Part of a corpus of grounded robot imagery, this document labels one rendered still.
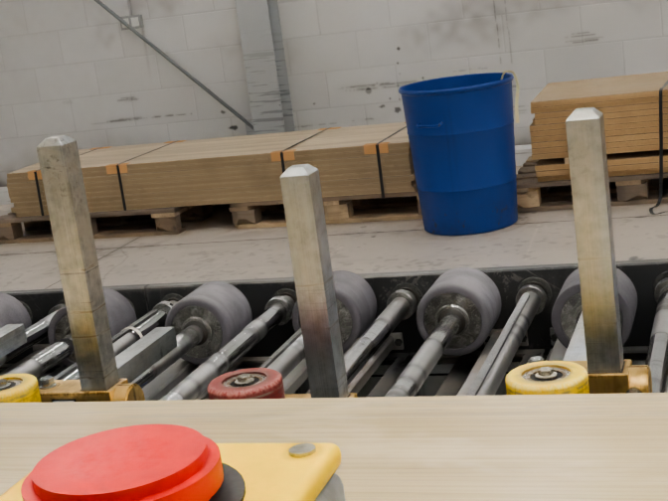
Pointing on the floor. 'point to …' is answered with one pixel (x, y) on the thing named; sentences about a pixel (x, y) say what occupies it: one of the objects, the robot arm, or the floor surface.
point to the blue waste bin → (463, 151)
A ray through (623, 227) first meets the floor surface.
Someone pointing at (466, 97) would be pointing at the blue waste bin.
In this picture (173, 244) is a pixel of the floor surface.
